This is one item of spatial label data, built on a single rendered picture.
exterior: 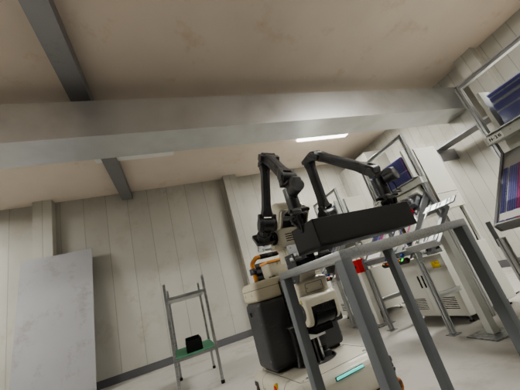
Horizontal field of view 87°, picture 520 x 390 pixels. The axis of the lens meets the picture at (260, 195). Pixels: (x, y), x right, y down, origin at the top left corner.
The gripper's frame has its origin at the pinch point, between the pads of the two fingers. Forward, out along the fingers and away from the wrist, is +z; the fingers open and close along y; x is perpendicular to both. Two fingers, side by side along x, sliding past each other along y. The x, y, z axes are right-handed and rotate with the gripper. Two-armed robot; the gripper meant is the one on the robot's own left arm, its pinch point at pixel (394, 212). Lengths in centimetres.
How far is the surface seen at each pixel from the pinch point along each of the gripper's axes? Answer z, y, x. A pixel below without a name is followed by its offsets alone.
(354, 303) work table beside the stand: 29, -64, -23
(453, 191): -22, 191, 73
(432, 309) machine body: 81, 138, 118
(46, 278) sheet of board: -108, -255, 482
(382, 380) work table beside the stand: 49, -64, -23
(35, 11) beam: -235, -166, 90
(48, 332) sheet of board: -21, -252, 470
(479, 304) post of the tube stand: 72, 105, 50
